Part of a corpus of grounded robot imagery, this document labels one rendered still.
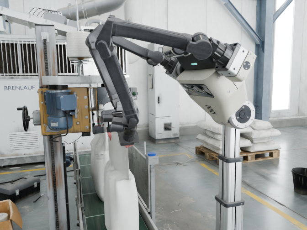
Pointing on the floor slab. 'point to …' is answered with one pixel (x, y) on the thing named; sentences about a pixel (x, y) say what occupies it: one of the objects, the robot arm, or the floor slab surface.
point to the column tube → (52, 61)
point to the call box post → (152, 193)
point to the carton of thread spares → (11, 208)
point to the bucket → (300, 180)
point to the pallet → (250, 157)
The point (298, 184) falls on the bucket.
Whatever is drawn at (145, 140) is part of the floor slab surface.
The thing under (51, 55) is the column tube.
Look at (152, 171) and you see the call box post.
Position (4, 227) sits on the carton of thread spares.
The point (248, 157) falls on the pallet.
